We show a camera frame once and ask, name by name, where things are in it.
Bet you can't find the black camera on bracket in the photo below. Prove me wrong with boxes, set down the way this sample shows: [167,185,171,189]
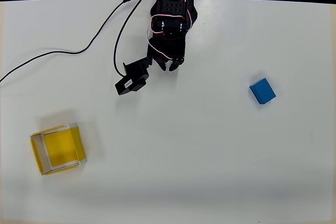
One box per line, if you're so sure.
[114,57,153,96]

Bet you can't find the black cable with connector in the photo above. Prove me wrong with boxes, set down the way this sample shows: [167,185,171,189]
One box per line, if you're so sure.
[0,0,144,83]

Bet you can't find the blue cube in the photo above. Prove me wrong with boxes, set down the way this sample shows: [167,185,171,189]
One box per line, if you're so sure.
[249,78,277,105]

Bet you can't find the thin black camera cable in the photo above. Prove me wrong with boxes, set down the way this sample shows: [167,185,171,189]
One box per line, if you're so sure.
[113,0,152,78]

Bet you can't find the yellow open box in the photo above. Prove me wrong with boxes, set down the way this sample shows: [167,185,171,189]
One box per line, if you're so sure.
[29,122,88,177]

